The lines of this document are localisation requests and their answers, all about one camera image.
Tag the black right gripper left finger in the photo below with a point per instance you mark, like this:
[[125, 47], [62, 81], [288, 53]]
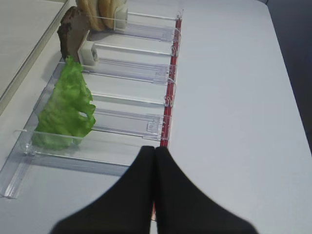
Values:
[[126, 208]]

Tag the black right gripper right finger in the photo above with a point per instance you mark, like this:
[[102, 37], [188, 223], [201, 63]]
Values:
[[182, 208]]

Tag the green lettuce leaf in rack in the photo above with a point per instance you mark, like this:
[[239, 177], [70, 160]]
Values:
[[68, 115]]

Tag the brown meat patty in rack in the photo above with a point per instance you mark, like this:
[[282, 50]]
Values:
[[72, 29]]

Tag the clear acrylic right rack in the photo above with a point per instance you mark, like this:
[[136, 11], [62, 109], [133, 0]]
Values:
[[131, 73]]

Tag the right golden bun half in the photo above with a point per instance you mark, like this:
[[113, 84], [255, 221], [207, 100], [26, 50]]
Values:
[[107, 10]]

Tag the left light bun half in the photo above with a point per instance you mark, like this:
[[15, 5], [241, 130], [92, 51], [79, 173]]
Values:
[[90, 8]]

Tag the cream metal serving tray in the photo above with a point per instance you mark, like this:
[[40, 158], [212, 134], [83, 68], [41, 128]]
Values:
[[25, 28]]

